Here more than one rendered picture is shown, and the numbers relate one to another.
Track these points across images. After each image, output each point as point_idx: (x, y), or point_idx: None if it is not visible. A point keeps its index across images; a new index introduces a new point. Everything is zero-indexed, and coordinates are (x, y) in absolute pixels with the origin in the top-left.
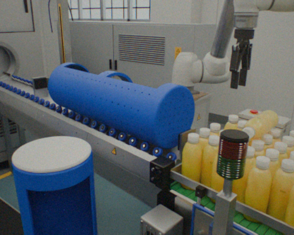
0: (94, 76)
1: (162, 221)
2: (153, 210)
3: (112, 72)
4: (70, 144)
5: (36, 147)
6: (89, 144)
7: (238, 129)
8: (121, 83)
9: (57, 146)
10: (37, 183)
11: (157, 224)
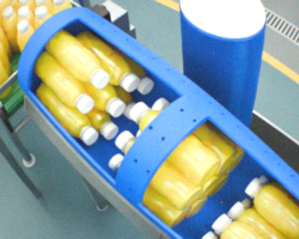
0: (217, 117)
1: (107, 7)
2: (112, 18)
3: (169, 112)
4: (210, 16)
5: (247, 12)
6: (186, 16)
7: None
8: (141, 55)
9: (223, 12)
10: None
11: (112, 4)
